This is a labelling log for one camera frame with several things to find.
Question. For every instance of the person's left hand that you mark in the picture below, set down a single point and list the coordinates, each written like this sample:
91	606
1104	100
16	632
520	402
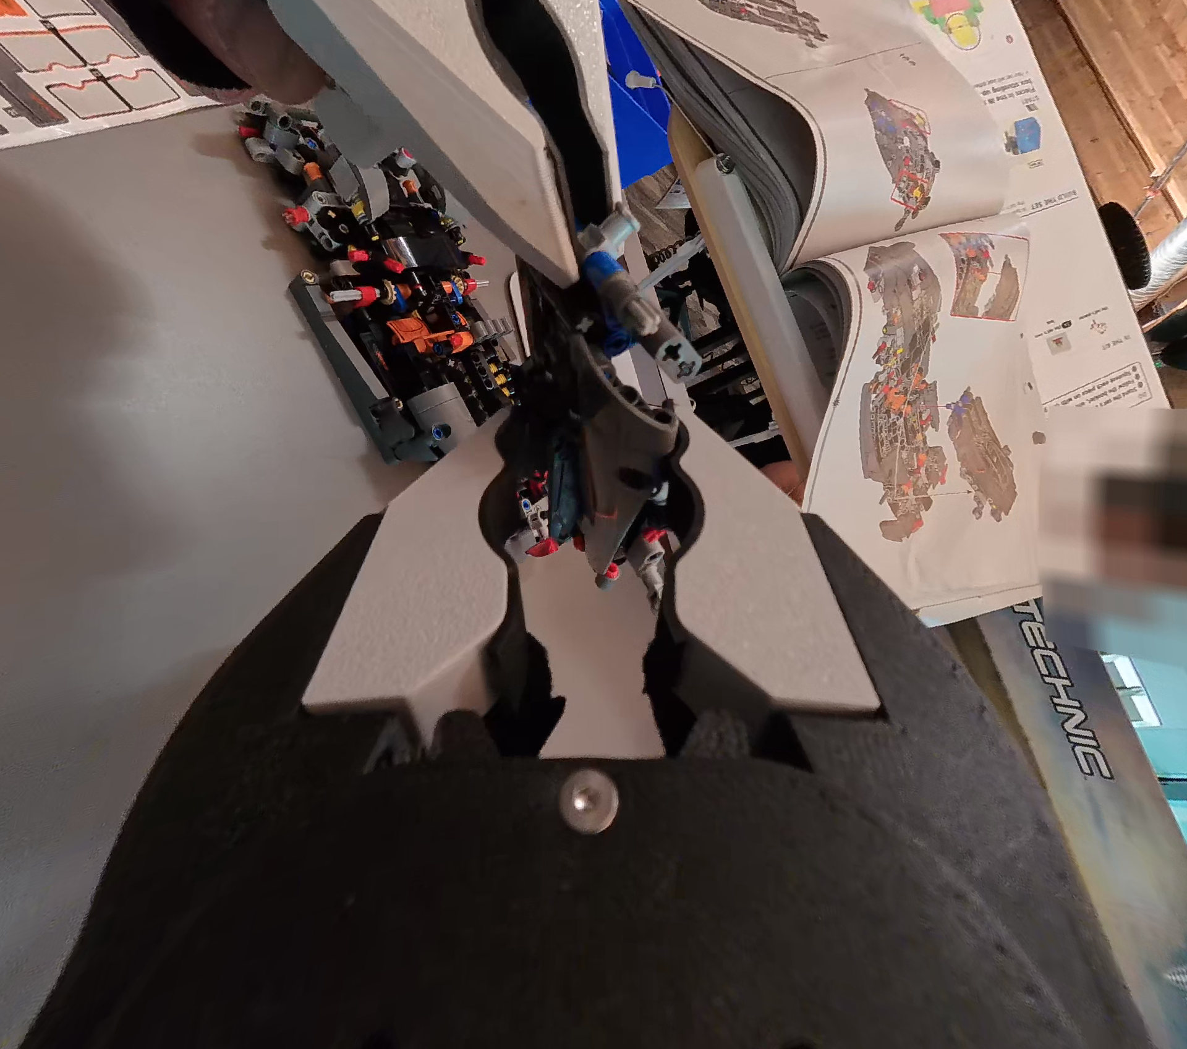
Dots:
231	28

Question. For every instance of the black lego subassembly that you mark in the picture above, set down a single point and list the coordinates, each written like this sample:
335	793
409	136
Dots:
630	418

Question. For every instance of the lego sticker sheet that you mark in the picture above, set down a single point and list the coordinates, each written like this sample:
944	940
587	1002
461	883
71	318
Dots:
55	47

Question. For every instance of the dark lego set box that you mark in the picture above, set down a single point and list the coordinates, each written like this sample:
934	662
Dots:
1065	742

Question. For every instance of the grey orange lego car model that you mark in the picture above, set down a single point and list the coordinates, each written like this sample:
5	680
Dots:
408	307

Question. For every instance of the white printed instruction sheet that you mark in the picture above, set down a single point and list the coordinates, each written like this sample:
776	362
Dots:
1094	251

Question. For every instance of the blue bin with tag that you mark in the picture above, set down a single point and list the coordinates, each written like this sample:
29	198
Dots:
630	131

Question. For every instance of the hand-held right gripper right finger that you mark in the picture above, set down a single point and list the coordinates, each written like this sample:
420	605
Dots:
769	603

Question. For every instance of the lego instruction booklet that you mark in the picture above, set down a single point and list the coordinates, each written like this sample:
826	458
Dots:
927	548

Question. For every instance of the silver ventilation duct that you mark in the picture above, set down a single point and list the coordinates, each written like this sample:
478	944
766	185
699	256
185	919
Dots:
1168	251

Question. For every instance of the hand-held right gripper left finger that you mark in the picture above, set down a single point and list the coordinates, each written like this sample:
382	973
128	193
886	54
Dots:
416	603

